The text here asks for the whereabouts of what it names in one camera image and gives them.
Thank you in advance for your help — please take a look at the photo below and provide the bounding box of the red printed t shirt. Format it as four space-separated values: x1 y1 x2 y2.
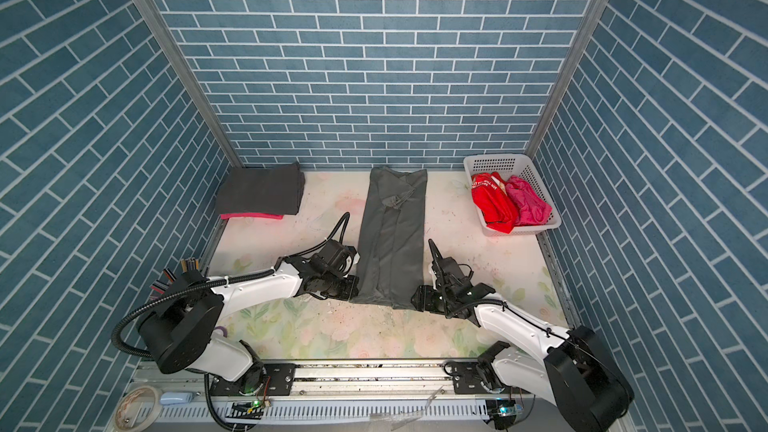
471 172 519 234

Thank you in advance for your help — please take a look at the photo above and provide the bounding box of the white plastic laundry basket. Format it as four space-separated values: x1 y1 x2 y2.
463 154 561 236

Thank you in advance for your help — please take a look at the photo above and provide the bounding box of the right green circuit board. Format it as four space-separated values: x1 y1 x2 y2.
484 399 522 431

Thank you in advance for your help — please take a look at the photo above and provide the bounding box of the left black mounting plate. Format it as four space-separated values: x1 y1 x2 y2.
209 363 297 397

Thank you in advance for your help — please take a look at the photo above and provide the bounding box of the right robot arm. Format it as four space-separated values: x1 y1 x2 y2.
411 252 634 431

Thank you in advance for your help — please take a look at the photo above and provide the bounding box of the black mounting plate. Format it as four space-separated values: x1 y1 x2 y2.
209 363 297 397
442 360 528 395

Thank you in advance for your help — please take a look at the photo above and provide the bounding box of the folded pink t shirt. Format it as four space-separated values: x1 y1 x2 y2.
219 212 284 220

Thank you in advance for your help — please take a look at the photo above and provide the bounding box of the left green circuit board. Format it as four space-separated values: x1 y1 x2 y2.
226 400 267 421

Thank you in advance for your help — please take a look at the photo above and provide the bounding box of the left corner aluminium post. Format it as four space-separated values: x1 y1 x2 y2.
132 0 243 168

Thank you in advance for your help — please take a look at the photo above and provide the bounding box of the cup of coloured pencils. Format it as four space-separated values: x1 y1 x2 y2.
150 258 200 295

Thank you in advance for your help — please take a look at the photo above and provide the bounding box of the black corrugated cable conduit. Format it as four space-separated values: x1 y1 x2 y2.
110 211 352 432

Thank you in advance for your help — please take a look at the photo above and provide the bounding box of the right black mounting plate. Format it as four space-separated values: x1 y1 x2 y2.
442 360 528 395

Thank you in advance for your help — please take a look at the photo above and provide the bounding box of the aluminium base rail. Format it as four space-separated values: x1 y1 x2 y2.
122 356 622 402

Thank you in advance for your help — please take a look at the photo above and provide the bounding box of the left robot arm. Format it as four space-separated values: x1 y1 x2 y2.
138 240 357 382

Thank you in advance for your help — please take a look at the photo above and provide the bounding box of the corner aluminium post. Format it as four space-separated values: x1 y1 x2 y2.
132 0 243 168
524 0 609 158

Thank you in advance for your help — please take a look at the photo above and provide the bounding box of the green circuit board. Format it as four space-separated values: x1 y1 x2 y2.
484 399 522 431
226 400 267 421

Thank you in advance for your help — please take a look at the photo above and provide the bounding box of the folded dark grey t shirt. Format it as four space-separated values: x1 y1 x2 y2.
215 162 305 216

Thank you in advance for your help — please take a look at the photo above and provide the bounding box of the right corner aluminium post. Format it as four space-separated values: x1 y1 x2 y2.
524 0 609 158

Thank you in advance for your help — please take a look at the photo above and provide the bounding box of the roll of clear tape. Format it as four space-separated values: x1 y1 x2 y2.
112 386 163 432

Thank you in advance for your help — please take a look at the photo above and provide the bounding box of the white ventilation grille strip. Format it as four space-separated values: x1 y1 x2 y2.
139 400 494 425

